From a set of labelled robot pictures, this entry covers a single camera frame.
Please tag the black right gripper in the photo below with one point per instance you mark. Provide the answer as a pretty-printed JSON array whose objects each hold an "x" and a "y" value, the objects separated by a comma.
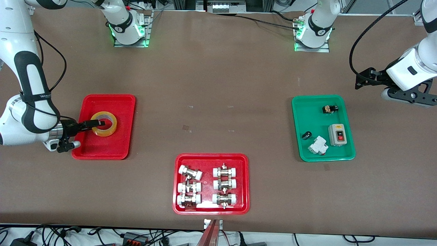
[{"x": 70, "y": 128}]

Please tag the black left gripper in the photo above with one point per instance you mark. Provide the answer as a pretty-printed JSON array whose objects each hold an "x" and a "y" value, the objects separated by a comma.
[{"x": 378, "y": 77}]

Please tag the yellow clear tape roll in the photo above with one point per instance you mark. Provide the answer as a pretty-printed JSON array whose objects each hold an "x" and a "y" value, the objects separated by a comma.
[{"x": 111, "y": 130}]

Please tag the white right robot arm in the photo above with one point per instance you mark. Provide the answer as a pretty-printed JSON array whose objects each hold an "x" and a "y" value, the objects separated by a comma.
[{"x": 17, "y": 20}]

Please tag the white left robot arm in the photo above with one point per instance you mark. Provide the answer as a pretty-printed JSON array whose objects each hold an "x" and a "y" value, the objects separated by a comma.
[{"x": 319, "y": 20}]

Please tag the empty red plastic tray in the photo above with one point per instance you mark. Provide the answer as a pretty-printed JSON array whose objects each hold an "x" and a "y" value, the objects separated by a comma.
[{"x": 102, "y": 148}]

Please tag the green plastic tray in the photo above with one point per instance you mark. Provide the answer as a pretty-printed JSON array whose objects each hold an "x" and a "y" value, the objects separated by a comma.
[{"x": 315, "y": 121}]

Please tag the red tray with fittings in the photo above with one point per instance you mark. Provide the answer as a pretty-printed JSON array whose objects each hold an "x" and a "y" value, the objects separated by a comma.
[{"x": 207, "y": 184}]

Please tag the small black and tan part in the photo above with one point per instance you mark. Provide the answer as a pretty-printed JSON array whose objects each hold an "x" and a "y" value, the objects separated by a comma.
[{"x": 330, "y": 109}]

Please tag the white circuit breaker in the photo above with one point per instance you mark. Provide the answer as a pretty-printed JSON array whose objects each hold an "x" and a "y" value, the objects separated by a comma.
[{"x": 318, "y": 145}]

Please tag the small black cylinder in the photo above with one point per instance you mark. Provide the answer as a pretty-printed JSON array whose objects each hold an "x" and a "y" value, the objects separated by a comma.
[{"x": 306, "y": 135}]

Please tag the tilted white-capped metal pipe fitting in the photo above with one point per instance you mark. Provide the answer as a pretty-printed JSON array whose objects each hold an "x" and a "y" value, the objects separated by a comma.
[{"x": 190, "y": 172}]

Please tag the grey power adapter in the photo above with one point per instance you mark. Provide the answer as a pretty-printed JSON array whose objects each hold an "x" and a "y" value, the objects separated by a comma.
[{"x": 135, "y": 238}]

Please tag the black power adapter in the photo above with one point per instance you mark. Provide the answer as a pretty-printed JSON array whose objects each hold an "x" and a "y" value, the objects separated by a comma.
[{"x": 22, "y": 242}]

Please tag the white power strip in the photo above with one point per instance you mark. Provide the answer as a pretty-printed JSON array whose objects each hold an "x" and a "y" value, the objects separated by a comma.
[{"x": 228, "y": 7}]

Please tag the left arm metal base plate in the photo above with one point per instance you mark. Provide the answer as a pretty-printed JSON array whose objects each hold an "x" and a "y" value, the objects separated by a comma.
[{"x": 324, "y": 49}]

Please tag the grey push-button switch box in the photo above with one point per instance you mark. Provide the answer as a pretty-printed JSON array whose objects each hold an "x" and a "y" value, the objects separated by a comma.
[{"x": 337, "y": 135}]

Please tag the aluminium frame profile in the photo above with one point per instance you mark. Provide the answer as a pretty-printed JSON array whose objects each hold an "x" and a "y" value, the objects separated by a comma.
[{"x": 417, "y": 17}]

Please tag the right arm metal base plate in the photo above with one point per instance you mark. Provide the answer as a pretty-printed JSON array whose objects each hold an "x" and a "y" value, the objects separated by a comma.
[{"x": 147, "y": 32}]

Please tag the small metal pole bracket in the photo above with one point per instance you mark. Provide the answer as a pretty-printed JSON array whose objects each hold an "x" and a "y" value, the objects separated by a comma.
[{"x": 206, "y": 223}]

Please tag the red metal camera pole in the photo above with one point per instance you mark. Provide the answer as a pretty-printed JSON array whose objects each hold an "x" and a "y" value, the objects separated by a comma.
[{"x": 209, "y": 235}]

